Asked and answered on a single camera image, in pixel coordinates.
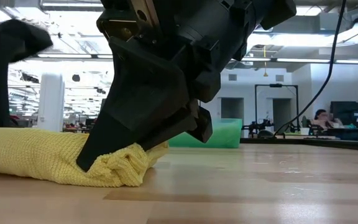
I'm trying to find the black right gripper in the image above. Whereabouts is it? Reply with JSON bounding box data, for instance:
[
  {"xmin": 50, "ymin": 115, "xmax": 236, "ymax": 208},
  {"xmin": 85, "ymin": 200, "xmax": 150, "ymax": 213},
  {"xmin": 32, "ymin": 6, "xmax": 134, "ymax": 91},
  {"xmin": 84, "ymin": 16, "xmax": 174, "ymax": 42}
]
[{"xmin": 76, "ymin": 0, "xmax": 297, "ymax": 172}]

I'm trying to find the black gantry frame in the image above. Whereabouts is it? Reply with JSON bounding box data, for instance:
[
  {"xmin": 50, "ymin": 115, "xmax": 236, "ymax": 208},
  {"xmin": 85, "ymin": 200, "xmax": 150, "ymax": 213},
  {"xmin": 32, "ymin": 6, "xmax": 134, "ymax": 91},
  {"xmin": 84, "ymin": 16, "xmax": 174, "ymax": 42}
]
[{"xmin": 255, "ymin": 83, "xmax": 299, "ymax": 134}]

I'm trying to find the person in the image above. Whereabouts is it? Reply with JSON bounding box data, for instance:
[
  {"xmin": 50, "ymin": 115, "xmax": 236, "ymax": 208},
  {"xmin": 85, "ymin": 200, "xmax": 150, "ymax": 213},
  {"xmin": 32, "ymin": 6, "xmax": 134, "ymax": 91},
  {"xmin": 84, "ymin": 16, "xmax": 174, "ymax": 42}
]
[{"xmin": 312, "ymin": 108, "xmax": 343, "ymax": 130}]

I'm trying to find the white pillar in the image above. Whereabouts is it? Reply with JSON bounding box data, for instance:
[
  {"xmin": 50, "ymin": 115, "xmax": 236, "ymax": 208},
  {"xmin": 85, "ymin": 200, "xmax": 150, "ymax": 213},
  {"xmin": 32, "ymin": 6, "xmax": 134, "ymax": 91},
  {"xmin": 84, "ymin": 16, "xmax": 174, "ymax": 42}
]
[{"xmin": 37, "ymin": 73, "xmax": 65, "ymax": 133}]

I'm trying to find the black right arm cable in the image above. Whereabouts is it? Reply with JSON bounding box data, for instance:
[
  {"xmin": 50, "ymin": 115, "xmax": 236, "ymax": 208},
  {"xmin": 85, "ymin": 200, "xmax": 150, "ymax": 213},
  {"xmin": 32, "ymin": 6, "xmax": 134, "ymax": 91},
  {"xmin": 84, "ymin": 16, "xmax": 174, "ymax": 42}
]
[{"xmin": 273, "ymin": 0, "xmax": 347, "ymax": 138}]

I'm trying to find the teal translucent plastic basket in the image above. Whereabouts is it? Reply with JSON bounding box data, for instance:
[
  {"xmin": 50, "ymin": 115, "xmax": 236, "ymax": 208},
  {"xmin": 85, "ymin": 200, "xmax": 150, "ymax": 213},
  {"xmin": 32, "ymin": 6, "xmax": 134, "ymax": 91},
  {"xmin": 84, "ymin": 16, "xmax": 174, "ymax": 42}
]
[{"xmin": 168, "ymin": 118, "xmax": 243, "ymax": 149}]

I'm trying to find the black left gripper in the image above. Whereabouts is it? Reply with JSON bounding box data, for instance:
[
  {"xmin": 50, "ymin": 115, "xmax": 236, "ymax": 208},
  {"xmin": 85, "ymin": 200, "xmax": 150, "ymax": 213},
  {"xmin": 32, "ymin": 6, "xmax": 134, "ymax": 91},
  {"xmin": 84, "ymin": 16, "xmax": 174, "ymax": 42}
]
[{"xmin": 0, "ymin": 19, "xmax": 53, "ymax": 127}]

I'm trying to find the yellow microfiber towel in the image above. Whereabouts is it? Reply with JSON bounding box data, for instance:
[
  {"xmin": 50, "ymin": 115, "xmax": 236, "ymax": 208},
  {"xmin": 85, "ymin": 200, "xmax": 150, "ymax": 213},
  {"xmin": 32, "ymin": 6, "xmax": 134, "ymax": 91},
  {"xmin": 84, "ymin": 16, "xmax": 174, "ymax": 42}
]
[{"xmin": 0, "ymin": 124, "xmax": 170, "ymax": 188}]

